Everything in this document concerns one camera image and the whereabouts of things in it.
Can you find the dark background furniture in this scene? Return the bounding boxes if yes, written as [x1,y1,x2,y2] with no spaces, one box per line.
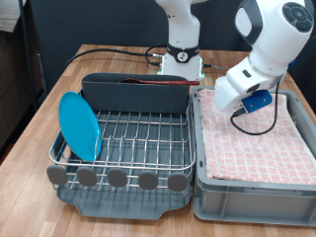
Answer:
[0,29,43,159]

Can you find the grey plastic crate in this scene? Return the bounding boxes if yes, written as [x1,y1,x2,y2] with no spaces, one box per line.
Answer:
[191,86,316,227]

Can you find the blue plate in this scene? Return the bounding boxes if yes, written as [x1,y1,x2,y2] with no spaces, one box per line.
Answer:
[57,91,103,163]

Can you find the metal wire dish rack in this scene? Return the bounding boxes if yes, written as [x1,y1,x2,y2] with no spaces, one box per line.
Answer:
[45,88,198,196]

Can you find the pink checked cloth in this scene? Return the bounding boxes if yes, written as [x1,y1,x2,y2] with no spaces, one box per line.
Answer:
[197,88,316,186]

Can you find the thick black cable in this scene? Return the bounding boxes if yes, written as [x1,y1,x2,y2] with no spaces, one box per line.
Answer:
[63,44,169,70]

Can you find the dark grey cutlery holder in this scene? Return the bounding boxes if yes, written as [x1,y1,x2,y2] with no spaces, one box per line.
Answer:
[81,72,191,115]

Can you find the black camera cable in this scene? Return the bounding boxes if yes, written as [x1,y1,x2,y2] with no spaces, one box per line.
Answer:
[229,74,288,136]

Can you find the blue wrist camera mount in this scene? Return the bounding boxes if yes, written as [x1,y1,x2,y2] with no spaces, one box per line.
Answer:
[241,90,275,114]

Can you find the thin grey cable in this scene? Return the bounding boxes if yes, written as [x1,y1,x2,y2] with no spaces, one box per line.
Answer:
[202,63,231,71]

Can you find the red-brown wooden spoon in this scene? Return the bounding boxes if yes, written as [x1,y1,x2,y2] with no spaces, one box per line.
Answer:
[119,77,200,87]

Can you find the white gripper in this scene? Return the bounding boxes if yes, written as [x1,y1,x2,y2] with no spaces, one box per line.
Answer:
[213,76,255,115]

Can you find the black metal pole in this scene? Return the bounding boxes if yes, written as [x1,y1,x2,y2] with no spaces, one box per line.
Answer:
[18,0,39,112]

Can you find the grey plastic drain tray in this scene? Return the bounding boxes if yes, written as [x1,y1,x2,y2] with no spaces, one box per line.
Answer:
[48,90,196,221]

